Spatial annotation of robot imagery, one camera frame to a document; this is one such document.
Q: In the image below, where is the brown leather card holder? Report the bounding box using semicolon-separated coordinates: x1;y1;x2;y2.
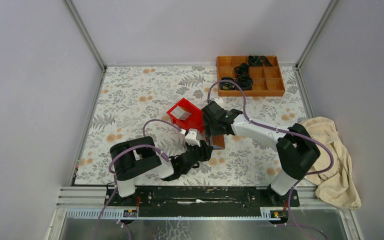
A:
205;132;225;150

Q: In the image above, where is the red plastic bin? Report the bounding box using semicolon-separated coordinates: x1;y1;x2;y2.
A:
166;98;204;133

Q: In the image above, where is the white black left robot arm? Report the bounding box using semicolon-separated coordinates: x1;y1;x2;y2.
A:
108;136;214;206

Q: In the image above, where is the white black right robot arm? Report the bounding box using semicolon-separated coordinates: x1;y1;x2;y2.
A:
201;101;321;206

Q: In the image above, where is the stack of credit cards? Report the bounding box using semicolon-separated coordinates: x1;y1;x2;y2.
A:
171;106;192;121

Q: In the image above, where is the dark floral rolled cloth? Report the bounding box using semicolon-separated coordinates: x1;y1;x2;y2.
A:
219;77;236;91

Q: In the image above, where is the wooden compartment tray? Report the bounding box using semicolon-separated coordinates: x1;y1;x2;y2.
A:
216;55;286;97

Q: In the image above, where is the floral patterned table mat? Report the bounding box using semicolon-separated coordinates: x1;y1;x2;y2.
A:
74;65;317;187

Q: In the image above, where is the beige crumpled cloth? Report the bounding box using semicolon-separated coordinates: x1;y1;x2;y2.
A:
300;117;362;210

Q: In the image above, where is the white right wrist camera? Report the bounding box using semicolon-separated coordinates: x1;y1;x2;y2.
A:
207;97;225;108

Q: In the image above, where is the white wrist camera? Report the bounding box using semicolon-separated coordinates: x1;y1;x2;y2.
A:
180;128;201;147
207;97;225;108

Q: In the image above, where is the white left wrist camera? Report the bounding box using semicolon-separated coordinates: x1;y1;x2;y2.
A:
180;128;201;147

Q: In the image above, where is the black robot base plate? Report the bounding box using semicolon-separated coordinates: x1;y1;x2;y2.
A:
104;186;300;218

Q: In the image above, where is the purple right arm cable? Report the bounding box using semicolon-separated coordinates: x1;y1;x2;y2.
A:
206;79;335;240

